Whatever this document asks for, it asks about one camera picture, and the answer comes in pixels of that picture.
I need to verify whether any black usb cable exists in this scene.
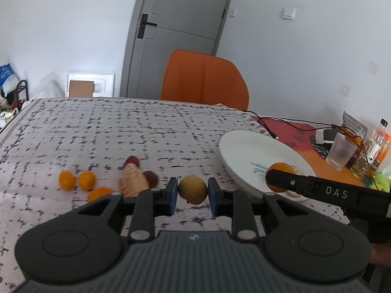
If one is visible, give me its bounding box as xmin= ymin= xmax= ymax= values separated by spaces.
xmin=242 ymin=109 xmax=346 ymax=141

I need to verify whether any black wire rack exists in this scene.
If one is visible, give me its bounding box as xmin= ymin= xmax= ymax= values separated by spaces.
xmin=1 ymin=80 xmax=29 ymax=112

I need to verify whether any clear plastic bottle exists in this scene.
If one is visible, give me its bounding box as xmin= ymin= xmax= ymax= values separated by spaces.
xmin=365 ymin=118 xmax=388 ymax=172

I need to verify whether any black white patterned tablecloth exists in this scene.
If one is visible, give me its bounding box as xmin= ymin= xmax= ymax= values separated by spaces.
xmin=0 ymin=97 xmax=352 ymax=291

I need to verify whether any ribbed clear glass cup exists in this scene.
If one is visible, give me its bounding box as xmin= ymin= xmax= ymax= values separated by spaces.
xmin=326 ymin=132 xmax=358 ymax=171

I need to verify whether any brown cardboard piece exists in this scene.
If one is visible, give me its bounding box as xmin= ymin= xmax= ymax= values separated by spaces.
xmin=68 ymin=80 xmax=94 ymax=98

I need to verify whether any black door handle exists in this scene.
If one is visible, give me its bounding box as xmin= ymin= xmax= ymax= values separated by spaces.
xmin=137 ymin=13 xmax=157 ymax=39

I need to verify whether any dark red lychee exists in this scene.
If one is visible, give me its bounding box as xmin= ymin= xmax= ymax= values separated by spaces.
xmin=143 ymin=171 xmax=159 ymax=188

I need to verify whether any large pomelo segment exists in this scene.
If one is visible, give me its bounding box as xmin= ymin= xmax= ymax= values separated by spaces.
xmin=283 ymin=165 xmax=304 ymax=199

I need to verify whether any white power adapter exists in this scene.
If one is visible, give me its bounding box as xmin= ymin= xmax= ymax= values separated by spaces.
xmin=315 ymin=128 xmax=338 ymax=144

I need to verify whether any white foam packaging frame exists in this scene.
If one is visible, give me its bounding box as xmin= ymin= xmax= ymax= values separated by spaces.
xmin=66 ymin=72 xmax=115 ymax=98

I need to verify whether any person's right hand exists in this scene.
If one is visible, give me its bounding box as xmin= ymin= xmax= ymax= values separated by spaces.
xmin=370 ymin=243 xmax=391 ymax=267

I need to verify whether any orange chair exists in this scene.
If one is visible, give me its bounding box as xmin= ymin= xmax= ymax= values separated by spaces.
xmin=160 ymin=50 xmax=249 ymax=110

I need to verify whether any blue white plastic bag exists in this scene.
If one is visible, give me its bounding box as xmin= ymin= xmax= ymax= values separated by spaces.
xmin=0 ymin=63 xmax=19 ymax=97

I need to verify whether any small kumquat orange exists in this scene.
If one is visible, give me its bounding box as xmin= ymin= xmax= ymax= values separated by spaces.
xmin=58 ymin=171 xmax=76 ymax=190

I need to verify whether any green packet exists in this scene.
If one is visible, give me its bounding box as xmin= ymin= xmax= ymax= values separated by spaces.
xmin=367 ymin=166 xmax=391 ymax=193

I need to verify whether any white ceramic plate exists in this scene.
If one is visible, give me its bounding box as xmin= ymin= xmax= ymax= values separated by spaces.
xmin=218 ymin=130 xmax=315 ymax=198

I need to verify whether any grey door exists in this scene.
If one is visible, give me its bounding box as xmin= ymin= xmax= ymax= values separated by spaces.
xmin=119 ymin=0 xmax=230 ymax=99

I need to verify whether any small oil bottle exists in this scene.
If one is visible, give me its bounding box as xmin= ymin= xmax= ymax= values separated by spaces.
xmin=351 ymin=147 xmax=368 ymax=180

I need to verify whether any orange red cartoon mat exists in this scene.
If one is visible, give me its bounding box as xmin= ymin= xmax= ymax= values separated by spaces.
xmin=263 ymin=119 xmax=364 ymax=187

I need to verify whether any large orange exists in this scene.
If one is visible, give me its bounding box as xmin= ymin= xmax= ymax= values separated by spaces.
xmin=266 ymin=162 xmax=296 ymax=193

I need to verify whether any small pomelo segment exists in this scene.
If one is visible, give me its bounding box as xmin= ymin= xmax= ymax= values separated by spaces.
xmin=119 ymin=163 xmax=150 ymax=198

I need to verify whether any silver snack bag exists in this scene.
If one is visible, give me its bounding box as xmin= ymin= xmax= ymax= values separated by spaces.
xmin=340 ymin=111 xmax=368 ymax=144

